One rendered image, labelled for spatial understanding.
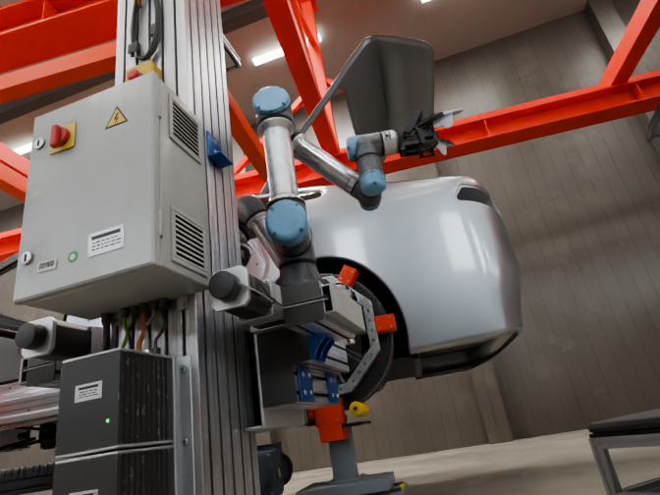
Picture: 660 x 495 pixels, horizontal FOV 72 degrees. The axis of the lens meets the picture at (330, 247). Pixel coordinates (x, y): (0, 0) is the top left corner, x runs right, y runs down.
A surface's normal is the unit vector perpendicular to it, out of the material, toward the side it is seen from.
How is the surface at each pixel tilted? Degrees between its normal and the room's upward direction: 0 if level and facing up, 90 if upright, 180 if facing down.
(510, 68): 90
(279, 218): 98
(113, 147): 91
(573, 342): 90
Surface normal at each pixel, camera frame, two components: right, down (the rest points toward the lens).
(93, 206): -0.30, -0.32
